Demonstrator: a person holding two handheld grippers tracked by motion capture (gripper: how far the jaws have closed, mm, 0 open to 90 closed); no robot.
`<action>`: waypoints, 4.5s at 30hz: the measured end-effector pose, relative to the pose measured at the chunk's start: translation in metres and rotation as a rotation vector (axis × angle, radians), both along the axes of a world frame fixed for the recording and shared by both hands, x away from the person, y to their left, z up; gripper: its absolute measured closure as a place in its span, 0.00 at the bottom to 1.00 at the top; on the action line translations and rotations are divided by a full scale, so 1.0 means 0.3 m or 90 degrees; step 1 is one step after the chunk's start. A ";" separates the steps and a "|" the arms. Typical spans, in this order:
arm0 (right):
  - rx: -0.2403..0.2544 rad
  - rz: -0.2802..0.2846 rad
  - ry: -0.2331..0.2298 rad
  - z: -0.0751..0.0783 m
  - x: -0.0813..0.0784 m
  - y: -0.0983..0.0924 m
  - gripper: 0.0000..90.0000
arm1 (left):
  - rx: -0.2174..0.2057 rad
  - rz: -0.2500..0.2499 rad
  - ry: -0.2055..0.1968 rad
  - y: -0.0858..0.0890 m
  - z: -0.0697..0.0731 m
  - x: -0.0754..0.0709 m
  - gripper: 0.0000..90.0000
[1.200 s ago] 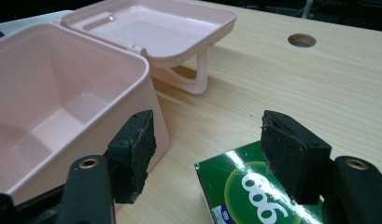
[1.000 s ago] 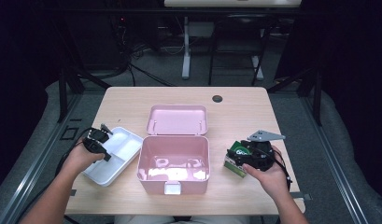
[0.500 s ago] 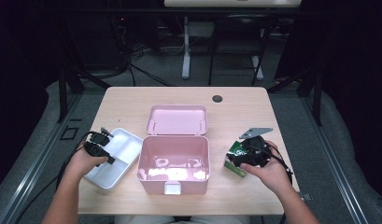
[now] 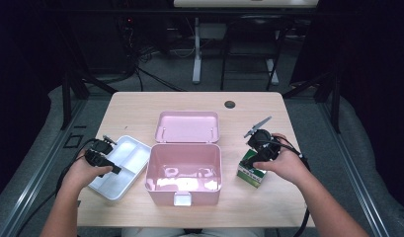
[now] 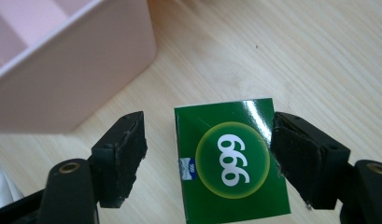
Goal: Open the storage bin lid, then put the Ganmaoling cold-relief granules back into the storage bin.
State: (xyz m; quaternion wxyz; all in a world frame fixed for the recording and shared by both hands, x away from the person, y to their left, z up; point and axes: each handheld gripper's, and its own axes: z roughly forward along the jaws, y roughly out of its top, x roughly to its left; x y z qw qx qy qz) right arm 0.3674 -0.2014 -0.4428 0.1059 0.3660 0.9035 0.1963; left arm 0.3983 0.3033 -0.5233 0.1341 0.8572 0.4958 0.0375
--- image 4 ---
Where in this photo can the green and white carton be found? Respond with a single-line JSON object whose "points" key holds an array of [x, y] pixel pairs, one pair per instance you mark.
{"points": [[252, 176]]}

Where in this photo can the white divided tray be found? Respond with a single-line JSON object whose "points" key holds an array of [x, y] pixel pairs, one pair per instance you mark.
{"points": [[130, 154]]}

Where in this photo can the white desk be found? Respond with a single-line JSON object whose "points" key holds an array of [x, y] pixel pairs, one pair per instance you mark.
{"points": [[197, 49]]}

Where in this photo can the black chair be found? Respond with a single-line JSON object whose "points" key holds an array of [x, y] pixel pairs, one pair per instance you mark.
{"points": [[252, 33]]}

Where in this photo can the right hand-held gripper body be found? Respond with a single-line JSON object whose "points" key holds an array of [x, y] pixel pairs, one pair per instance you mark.
{"points": [[263, 144]]}

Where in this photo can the person's left hand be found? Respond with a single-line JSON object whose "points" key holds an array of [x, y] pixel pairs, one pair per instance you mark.
{"points": [[82, 174]]}

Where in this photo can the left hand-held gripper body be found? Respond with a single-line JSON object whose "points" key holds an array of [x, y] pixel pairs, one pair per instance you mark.
{"points": [[97, 153]]}

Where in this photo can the person's right hand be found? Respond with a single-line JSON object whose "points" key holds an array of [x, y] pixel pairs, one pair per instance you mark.
{"points": [[288, 164]]}

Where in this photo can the aluminium floor rail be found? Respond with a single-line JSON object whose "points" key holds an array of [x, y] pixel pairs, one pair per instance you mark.
{"points": [[35, 177], [357, 184]]}

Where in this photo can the black metal stand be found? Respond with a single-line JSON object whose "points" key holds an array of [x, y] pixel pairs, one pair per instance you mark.
{"points": [[334, 98], [67, 98]]}

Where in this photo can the dark computer tower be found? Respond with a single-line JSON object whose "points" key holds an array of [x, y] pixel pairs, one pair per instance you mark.
{"points": [[125, 42]]}

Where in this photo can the pink storage box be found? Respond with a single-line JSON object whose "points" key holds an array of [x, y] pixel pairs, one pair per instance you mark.
{"points": [[186, 126]]}

